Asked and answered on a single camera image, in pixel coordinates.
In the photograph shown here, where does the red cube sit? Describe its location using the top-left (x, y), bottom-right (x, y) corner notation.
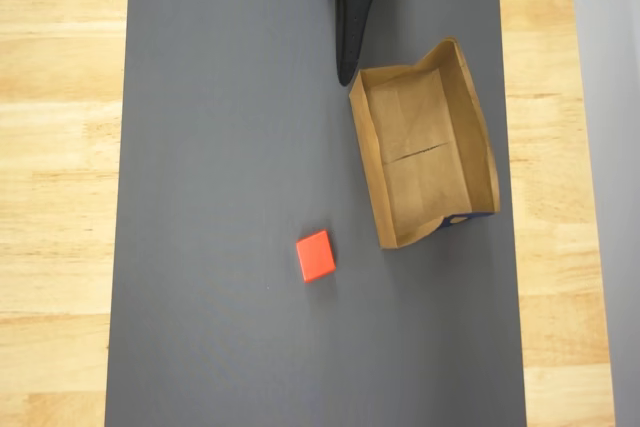
top-left (295, 229), bottom-right (337, 284)

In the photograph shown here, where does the brown paper bag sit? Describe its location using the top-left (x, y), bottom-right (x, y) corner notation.
top-left (348, 36), bottom-right (502, 250)

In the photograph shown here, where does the grey rubber mat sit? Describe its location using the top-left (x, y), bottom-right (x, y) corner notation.
top-left (103, 0), bottom-right (529, 427)

